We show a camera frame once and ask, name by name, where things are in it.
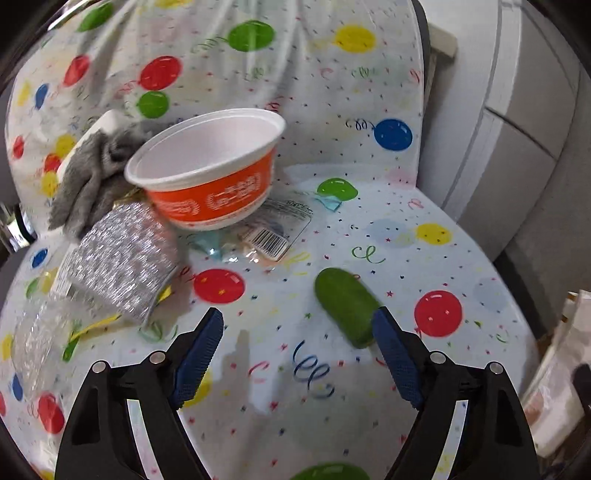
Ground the clear wrapper with barcode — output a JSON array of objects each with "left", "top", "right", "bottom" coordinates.
[{"left": 187, "top": 198, "right": 315, "bottom": 264}]

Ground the green cucumber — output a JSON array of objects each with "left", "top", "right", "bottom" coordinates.
[{"left": 314, "top": 268, "right": 384, "bottom": 350}]

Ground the orange and white paper bowl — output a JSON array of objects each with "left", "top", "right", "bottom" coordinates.
[{"left": 124, "top": 108, "right": 287, "bottom": 232}]

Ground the clear packet with yellow label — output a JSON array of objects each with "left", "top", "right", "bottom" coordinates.
[{"left": 11, "top": 265, "right": 123, "bottom": 400}]

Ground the yellow plastic strip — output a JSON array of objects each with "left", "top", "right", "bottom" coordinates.
[{"left": 69, "top": 314, "right": 123, "bottom": 344}]

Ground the white paper bag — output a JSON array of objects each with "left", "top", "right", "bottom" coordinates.
[{"left": 521, "top": 290, "right": 591, "bottom": 459}]

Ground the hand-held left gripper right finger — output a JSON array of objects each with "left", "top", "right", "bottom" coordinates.
[{"left": 372, "top": 306, "right": 541, "bottom": 480}]

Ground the white shelf board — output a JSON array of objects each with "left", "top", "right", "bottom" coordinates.
[{"left": 429, "top": 23, "right": 459, "bottom": 60}]

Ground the grey fuzzy cloth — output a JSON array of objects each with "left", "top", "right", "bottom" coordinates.
[{"left": 47, "top": 128, "right": 155, "bottom": 238}]

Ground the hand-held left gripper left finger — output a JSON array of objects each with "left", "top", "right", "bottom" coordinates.
[{"left": 54, "top": 307, "right": 225, "bottom": 480}]

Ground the balloon printed table cover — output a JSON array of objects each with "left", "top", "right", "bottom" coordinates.
[{"left": 0, "top": 0, "right": 541, "bottom": 480}]

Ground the white refrigerator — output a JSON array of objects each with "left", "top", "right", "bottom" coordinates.
[{"left": 416, "top": 0, "right": 591, "bottom": 333}]

